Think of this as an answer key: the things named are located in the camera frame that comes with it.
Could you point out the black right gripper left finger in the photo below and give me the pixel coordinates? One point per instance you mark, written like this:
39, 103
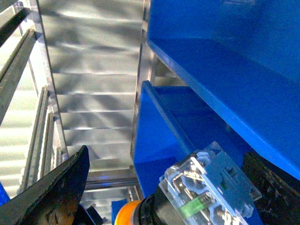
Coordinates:
54, 199

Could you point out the yellow push button sideways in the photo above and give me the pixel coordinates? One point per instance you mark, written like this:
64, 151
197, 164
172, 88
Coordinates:
205, 188

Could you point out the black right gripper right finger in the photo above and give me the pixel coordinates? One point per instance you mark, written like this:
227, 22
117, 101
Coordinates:
280, 201

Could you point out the empty blue plastic bin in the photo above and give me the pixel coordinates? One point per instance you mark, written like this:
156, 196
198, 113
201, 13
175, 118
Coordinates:
242, 57

